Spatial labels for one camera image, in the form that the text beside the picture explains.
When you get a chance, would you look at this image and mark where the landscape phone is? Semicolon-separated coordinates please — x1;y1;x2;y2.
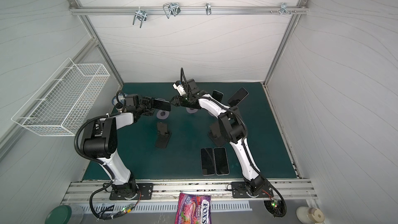
153;99;172;112

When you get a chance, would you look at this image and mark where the black stand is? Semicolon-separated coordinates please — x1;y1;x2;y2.
155;122;172;149
208;121;227;147

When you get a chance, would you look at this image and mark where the purple phone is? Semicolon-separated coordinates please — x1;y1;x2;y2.
200;148;216;176

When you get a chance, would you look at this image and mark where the white-edged phone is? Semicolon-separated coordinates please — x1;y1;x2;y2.
214;147;230;175

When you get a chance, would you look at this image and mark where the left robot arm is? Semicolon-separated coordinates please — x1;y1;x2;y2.
74;90;155;200

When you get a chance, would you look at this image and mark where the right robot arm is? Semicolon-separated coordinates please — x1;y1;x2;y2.
173;68;287;218

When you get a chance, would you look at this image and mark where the round stand of middle phone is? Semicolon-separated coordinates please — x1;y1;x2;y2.
186;108;199;114

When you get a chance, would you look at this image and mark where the round stand far left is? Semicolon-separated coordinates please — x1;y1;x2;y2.
156;110;170;120

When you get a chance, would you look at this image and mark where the upright phone on round stand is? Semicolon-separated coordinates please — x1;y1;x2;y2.
211;90;223;102

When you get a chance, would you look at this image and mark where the tilted far right phone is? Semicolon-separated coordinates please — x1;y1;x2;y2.
228;87;249;107

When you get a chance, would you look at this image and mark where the metal clamp left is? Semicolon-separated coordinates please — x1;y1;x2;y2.
132;9;147;28

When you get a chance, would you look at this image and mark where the metal clamp small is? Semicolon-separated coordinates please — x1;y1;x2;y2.
205;3;211;16

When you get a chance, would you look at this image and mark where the metal clamp middle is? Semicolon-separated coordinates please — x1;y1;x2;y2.
163;2;181;19

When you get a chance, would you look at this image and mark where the Fox's candy bag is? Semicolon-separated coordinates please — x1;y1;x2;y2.
175;192;211;224

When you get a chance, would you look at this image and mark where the aluminium crossbar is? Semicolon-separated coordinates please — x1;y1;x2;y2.
69;5;309;16

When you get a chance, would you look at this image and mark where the metal clamp right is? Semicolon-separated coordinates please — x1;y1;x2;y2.
269;3;297;15

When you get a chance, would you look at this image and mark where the green lid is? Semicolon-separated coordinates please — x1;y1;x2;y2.
45;205;72;224

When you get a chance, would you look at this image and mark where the white round container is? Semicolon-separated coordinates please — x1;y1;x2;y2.
296;206;325;224

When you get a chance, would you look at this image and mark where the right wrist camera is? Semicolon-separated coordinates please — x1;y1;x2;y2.
173;81;186;96

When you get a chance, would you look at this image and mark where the white wire basket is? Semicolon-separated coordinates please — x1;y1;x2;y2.
11;58;110;136

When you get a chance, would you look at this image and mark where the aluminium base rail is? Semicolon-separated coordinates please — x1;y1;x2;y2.
61;179;318;204

